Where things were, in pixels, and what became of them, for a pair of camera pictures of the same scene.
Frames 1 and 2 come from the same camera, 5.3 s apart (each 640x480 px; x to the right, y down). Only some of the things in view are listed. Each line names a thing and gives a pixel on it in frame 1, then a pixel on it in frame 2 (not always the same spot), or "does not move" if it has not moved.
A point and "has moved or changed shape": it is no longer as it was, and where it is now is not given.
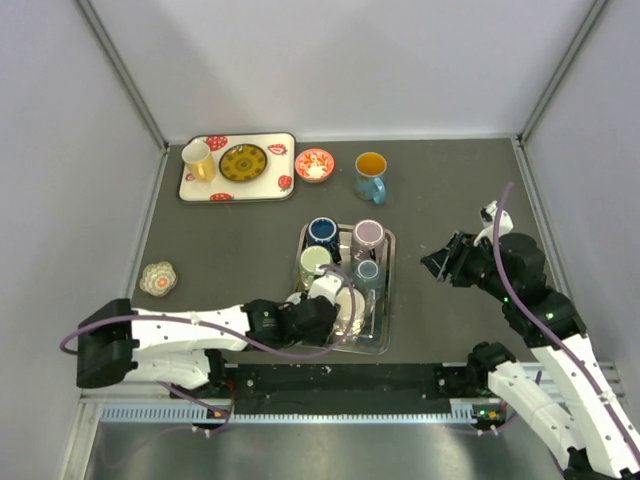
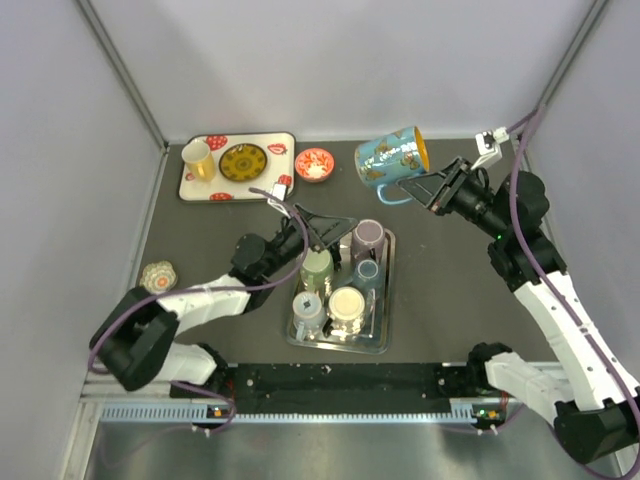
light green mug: x=310 y=257 does not move
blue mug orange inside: x=370 y=169 has moved or changed shape
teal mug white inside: x=367 y=276 does not move
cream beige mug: x=345 y=300 does not move
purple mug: x=368 y=238 does not move
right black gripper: x=452 y=258 → x=434 y=191
